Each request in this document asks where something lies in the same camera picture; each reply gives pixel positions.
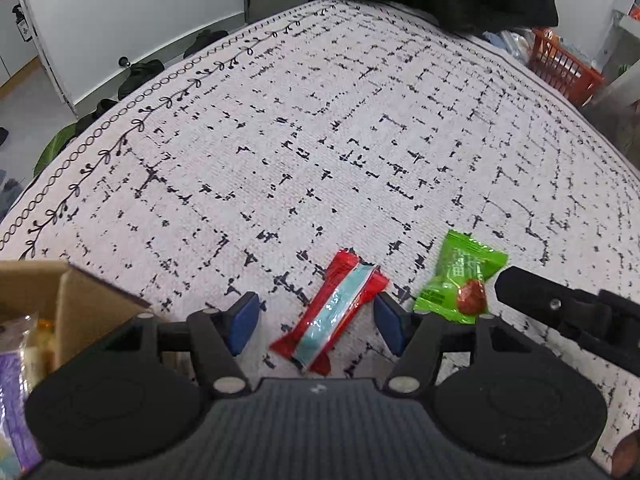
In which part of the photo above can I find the white door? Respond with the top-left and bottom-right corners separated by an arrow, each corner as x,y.
15,0 -> 249,111

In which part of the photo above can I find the purple wafer packet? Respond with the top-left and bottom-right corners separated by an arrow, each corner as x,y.
0,351 -> 43,478

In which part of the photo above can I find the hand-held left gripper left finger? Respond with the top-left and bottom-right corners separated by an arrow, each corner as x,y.
107,291 -> 261,398

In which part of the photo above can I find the green leaf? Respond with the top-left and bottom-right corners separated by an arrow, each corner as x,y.
32,125 -> 77,177

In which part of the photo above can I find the orange plastic basket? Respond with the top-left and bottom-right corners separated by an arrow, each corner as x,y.
527,27 -> 607,107

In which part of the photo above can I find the white black-patterned blanket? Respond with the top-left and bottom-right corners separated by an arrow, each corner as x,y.
0,0 -> 640,476

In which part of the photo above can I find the light green snack packet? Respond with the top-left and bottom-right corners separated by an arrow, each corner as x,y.
413,229 -> 510,325

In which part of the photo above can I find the black shoe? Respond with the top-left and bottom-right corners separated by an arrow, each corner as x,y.
75,99 -> 119,134
117,59 -> 166,100
182,29 -> 229,59

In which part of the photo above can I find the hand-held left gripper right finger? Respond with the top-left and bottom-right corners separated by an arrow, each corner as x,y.
372,291 -> 543,396

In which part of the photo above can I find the brown cardboard box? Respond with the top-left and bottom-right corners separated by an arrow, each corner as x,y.
0,259 -> 196,480

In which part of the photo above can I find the red and blue snack packet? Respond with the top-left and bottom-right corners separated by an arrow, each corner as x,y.
269,248 -> 391,376

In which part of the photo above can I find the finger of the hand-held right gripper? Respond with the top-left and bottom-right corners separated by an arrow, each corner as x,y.
495,266 -> 640,358

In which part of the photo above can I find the clear cracker packet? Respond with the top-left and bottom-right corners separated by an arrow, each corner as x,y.
0,312 -> 56,393

